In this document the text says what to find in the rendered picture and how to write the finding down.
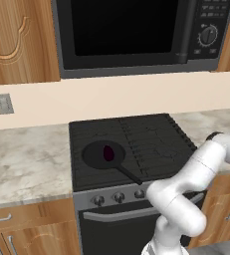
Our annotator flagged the black microwave oven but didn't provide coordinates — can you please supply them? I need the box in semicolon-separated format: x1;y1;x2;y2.
51;0;230;80

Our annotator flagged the wooden drawer front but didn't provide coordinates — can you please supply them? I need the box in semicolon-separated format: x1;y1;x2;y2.
208;171;230;195
0;197;77;233

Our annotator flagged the grey wall socket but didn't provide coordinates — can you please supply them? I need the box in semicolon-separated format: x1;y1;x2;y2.
0;93;15;116

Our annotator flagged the grey stove knob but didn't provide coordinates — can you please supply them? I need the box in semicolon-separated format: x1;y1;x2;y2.
133;188;146;200
91;194;106;207
113;191;126;204

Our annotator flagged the black oven door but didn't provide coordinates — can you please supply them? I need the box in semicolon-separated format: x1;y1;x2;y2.
77;191;207;255

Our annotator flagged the purple eggplant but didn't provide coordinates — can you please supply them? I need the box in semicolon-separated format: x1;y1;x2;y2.
103;144;115;163

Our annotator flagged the black frying pan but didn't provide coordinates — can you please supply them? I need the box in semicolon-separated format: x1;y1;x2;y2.
81;139;143;186

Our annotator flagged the black stove hob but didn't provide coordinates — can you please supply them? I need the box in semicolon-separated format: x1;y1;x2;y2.
68;113;198;193

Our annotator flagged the grey oven door handle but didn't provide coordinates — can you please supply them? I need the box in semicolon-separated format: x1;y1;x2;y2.
83;192;205;223

